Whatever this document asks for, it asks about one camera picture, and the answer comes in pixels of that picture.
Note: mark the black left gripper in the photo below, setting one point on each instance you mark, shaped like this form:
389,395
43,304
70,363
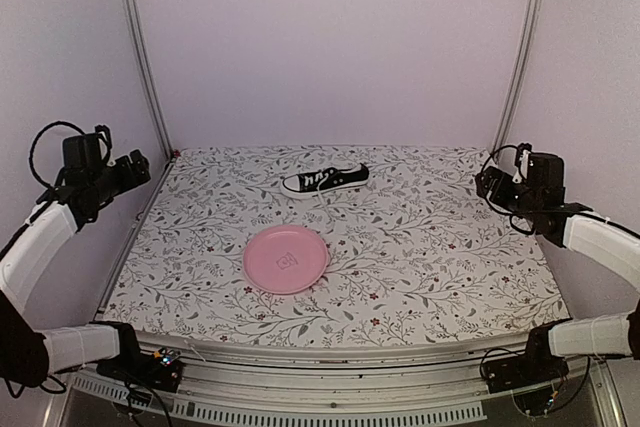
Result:
130,178

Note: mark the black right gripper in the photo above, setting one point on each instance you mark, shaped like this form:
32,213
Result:
491,174

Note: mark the black white canvas sneaker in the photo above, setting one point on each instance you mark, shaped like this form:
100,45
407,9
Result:
301,186

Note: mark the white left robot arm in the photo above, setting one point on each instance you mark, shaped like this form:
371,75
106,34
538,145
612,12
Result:
29,357

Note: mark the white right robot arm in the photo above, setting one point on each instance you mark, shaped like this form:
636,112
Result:
616,249

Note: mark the floral patterned table mat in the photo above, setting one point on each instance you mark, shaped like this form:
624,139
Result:
416,257

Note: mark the pink plastic plate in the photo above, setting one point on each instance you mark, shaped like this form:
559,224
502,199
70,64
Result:
285,260

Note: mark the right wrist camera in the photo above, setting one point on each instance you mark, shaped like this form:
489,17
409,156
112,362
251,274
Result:
542,167

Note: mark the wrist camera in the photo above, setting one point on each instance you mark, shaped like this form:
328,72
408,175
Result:
88,150
542,167

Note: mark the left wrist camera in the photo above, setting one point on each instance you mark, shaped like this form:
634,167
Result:
88,150

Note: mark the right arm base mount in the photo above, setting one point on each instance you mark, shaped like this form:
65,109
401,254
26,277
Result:
519,371

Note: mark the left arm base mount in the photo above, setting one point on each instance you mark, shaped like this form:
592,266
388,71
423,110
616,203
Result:
161,370

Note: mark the aluminium front rail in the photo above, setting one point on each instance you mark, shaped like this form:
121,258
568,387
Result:
226,384

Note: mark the left aluminium frame post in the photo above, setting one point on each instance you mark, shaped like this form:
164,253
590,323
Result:
143,63

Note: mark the aluminium frame post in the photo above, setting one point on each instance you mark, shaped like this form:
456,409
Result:
525,45
143,63

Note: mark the right aluminium frame post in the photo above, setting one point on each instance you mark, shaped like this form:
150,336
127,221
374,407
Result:
525,45

